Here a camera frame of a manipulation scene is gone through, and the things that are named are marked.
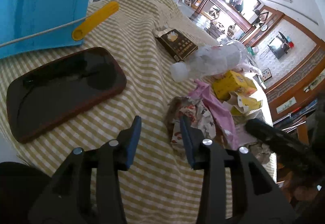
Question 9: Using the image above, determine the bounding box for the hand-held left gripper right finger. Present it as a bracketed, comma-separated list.
[179, 116, 296, 224]

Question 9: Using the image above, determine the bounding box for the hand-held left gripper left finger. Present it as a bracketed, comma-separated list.
[28, 115, 142, 224]

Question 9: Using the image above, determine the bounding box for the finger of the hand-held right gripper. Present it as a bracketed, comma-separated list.
[245, 118, 318, 176]

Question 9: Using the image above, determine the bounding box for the brown cigarette box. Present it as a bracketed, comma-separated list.
[155, 28, 198, 62]

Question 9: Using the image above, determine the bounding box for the crumpled patterned wrapper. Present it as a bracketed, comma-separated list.
[165, 96, 216, 158]

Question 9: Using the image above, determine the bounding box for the torn yellow carton piece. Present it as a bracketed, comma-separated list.
[230, 92, 262, 116]

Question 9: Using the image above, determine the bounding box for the pink plastic bag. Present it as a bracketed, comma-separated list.
[189, 79, 240, 149]

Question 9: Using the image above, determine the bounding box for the beige checkered tablecloth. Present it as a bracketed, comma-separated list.
[0, 0, 277, 224]

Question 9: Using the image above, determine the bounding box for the yellow carton box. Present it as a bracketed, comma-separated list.
[212, 70, 257, 100]

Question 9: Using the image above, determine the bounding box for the black smartphone brown case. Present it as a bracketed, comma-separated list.
[6, 47, 127, 144]

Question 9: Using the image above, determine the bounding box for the crushed clear plastic bottle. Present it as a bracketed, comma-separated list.
[170, 41, 248, 82]

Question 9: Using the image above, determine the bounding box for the black television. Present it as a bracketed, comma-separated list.
[268, 36, 287, 59]

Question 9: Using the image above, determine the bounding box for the wooden mirror cabinet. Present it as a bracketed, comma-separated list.
[189, 0, 257, 42]

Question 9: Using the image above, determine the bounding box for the blue mat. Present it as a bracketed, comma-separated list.
[0, 0, 94, 59]

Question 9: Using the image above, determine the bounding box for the white cable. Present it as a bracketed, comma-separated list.
[0, 0, 139, 48]

